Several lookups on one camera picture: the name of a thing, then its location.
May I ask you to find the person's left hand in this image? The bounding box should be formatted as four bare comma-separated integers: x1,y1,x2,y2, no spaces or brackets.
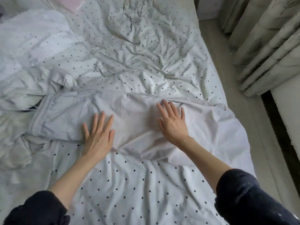
82,111,116,163

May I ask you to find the person's right hand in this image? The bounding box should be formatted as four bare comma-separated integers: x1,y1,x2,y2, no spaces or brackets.
156,100,192,148

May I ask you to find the person's left forearm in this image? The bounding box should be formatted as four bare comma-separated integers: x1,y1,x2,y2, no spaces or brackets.
5,154,101,225

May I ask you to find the white dotted bed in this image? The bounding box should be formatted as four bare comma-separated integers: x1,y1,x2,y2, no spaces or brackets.
0,0,258,225

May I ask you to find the white bedside cabinet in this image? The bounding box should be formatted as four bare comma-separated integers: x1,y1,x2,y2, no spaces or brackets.
197,0,226,21

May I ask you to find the pink pillow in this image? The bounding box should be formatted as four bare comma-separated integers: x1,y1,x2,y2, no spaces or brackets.
52,0,89,11

